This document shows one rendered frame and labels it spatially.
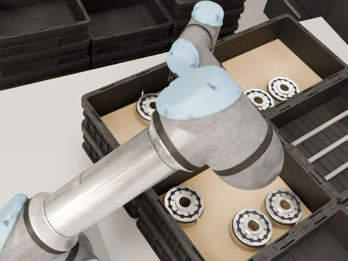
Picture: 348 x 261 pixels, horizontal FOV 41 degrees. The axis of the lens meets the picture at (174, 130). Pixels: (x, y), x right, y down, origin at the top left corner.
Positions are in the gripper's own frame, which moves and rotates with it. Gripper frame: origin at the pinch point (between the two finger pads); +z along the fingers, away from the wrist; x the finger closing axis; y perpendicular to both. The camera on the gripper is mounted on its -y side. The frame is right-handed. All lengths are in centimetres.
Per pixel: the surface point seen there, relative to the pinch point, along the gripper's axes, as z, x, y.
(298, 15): 53, -67, -122
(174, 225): -8.0, 35.4, 26.5
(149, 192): -6.6, 25.0, 27.3
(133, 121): 2.0, -1.1, 17.9
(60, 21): 36, -85, 9
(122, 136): 2.0, 2.6, 23.1
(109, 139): -8.0, 8.1, 30.1
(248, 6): 85, -113, -131
